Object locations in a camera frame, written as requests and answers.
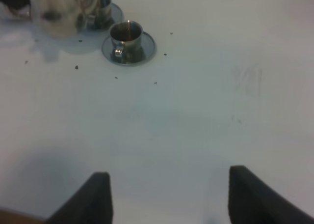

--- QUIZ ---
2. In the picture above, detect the stainless steel teacup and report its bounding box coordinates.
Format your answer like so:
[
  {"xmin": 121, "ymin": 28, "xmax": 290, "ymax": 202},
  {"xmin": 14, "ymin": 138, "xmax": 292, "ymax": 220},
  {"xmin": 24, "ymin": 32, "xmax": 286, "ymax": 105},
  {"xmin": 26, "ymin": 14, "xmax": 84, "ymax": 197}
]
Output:
[
  {"xmin": 109, "ymin": 20, "xmax": 143, "ymax": 63},
  {"xmin": 86, "ymin": 0, "xmax": 112, "ymax": 30}
]

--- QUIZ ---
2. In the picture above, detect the stainless steel saucer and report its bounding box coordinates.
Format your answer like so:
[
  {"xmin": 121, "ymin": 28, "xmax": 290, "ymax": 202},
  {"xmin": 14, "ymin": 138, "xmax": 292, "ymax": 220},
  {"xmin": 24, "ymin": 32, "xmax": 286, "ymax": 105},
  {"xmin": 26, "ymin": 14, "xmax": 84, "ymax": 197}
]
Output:
[
  {"xmin": 85, "ymin": 3, "xmax": 124, "ymax": 32},
  {"xmin": 101, "ymin": 32, "xmax": 157, "ymax": 66}
]

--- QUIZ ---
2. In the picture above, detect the far stainless steel saucer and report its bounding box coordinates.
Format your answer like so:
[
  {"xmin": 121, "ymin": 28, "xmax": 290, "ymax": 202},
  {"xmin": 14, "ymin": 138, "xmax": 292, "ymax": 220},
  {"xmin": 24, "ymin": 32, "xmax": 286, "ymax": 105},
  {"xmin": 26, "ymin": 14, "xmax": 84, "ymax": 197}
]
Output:
[{"xmin": 85, "ymin": 3, "xmax": 124, "ymax": 32}]

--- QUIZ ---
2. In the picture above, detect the near stainless steel saucer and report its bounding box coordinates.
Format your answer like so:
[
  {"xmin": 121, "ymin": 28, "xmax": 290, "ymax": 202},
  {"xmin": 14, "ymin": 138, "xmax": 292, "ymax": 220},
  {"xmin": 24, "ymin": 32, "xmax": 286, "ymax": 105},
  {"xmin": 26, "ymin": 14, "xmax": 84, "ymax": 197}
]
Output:
[{"xmin": 101, "ymin": 32, "xmax": 157, "ymax": 66}]

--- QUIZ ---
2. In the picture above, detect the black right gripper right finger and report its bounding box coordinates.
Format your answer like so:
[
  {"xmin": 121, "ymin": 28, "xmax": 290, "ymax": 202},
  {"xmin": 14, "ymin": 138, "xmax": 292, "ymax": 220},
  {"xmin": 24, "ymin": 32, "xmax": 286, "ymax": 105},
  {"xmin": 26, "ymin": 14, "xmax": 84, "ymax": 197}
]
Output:
[{"xmin": 228, "ymin": 166, "xmax": 314, "ymax": 224}]

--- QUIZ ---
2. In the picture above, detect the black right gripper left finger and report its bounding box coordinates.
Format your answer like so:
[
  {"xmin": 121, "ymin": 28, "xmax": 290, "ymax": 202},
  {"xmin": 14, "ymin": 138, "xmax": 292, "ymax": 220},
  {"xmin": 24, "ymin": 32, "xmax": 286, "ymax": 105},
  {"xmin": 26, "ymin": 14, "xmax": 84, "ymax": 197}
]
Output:
[{"xmin": 45, "ymin": 172, "xmax": 113, "ymax": 224}]

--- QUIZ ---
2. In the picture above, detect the far stainless steel teacup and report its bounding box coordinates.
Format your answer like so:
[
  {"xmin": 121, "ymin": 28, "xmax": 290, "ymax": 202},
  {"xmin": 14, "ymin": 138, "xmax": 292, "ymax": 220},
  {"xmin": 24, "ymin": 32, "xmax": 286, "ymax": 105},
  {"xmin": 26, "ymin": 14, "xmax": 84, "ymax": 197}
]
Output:
[{"xmin": 86, "ymin": 0, "xmax": 112, "ymax": 30}]

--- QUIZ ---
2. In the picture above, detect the near stainless steel teacup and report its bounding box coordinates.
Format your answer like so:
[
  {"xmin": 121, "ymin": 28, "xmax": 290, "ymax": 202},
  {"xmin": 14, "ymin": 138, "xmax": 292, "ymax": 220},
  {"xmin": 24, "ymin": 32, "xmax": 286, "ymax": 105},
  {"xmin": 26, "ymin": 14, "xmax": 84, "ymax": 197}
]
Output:
[{"xmin": 109, "ymin": 20, "xmax": 143, "ymax": 63}]

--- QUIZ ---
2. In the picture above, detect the stainless steel teapot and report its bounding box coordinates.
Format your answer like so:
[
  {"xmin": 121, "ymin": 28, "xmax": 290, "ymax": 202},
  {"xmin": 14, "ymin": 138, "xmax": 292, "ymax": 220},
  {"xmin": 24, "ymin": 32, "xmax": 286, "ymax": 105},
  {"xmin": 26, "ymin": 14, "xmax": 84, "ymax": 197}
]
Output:
[{"xmin": 38, "ymin": 0, "xmax": 104, "ymax": 38}]

